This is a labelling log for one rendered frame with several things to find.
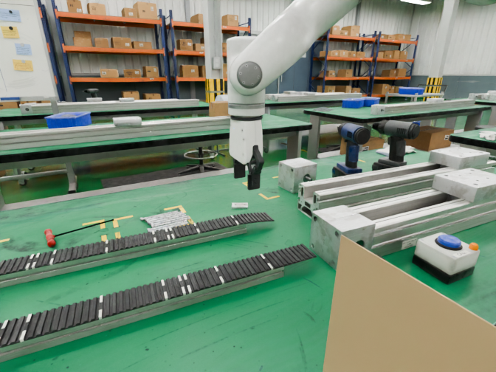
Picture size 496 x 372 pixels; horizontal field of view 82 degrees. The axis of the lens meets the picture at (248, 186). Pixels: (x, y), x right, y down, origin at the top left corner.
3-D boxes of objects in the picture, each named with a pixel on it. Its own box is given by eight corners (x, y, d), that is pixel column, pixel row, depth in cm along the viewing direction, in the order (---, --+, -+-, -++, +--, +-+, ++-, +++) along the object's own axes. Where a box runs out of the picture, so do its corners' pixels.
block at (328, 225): (345, 278, 57) (350, 238, 54) (308, 246, 68) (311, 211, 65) (378, 267, 61) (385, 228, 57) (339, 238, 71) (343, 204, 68)
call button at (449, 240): (451, 254, 56) (453, 245, 55) (431, 243, 59) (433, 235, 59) (463, 249, 58) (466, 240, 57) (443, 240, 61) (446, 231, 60)
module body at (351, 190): (317, 223, 79) (319, 195, 76) (297, 208, 88) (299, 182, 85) (489, 182, 109) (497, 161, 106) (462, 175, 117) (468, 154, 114)
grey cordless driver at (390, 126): (401, 181, 109) (412, 124, 102) (356, 169, 125) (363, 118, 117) (411, 178, 114) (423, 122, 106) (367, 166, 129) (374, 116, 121)
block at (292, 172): (297, 196, 97) (299, 169, 93) (277, 185, 106) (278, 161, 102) (319, 190, 101) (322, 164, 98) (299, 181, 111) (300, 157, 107)
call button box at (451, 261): (447, 286, 56) (455, 258, 53) (404, 258, 64) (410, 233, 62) (472, 274, 59) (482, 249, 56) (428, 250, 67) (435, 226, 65)
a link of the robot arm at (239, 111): (221, 101, 67) (222, 114, 68) (236, 105, 60) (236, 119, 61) (254, 100, 70) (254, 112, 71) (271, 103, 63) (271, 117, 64)
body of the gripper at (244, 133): (223, 110, 68) (224, 155, 73) (240, 116, 60) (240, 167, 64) (252, 108, 71) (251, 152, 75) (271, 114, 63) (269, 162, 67)
